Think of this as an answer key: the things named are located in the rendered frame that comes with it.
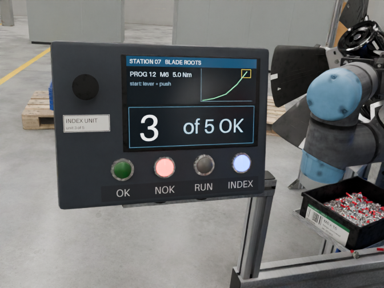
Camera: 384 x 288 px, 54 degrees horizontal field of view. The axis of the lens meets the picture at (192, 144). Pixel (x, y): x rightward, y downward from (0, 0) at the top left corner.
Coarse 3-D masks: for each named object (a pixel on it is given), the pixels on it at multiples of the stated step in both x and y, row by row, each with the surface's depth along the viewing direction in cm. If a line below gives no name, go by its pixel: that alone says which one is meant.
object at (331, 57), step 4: (332, 48) 116; (336, 48) 115; (328, 52) 117; (332, 52) 116; (336, 52) 115; (328, 56) 117; (332, 56) 116; (336, 56) 115; (340, 56) 114; (328, 60) 118; (332, 60) 117; (340, 60) 115; (332, 64) 117; (336, 64) 116; (340, 64) 115; (332, 68) 117
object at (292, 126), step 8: (296, 104) 108; (304, 104) 107; (288, 112) 108; (296, 112) 107; (304, 112) 106; (280, 120) 108; (288, 120) 107; (296, 120) 106; (304, 120) 105; (272, 128) 109; (280, 128) 107; (288, 128) 106; (296, 128) 105; (304, 128) 104; (280, 136) 107; (288, 136) 105; (296, 136) 104; (304, 136) 104; (296, 144) 104
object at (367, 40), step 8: (360, 24) 107; (368, 24) 105; (376, 24) 102; (352, 32) 108; (360, 32) 106; (368, 32) 103; (376, 32) 100; (344, 40) 109; (352, 40) 107; (360, 40) 103; (368, 40) 100; (376, 40) 101; (344, 48) 107; (352, 48) 103; (360, 48) 101; (368, 48) 101; (344, 56) 107; (360, 56) 103; (368, 56) 103
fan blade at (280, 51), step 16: (288, 48) 129; (304, 48) 123; (320, 48) 119; (272, 64) 135; (288, 64) 129; (304, 64) 124; (320, 64) 119; (272, 80) 135; (288, 80) 129; (304, 80) 125; (288, 96) 130
